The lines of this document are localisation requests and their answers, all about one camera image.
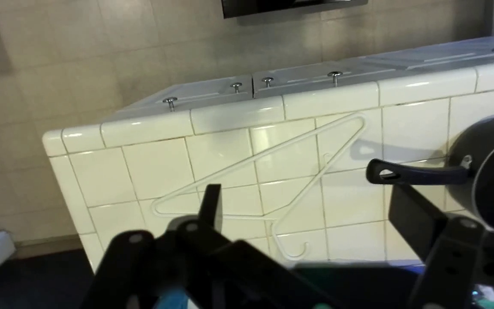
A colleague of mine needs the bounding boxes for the white plastic hanger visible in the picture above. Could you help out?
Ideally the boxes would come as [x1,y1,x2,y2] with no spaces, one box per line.
[150,114,370,262]

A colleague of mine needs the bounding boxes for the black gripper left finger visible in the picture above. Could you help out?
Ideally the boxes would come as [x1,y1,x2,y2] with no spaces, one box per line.
[81,181,340,309]

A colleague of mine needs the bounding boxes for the white lower cabinets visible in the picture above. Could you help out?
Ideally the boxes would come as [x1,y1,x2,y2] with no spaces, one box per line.
[116,32,494,118]

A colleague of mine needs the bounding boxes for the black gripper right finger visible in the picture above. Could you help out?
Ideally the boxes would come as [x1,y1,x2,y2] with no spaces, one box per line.
[388,181,494,309]

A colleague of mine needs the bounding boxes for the black saucepan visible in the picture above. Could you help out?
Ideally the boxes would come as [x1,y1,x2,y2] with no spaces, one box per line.
[366,113,494,233]

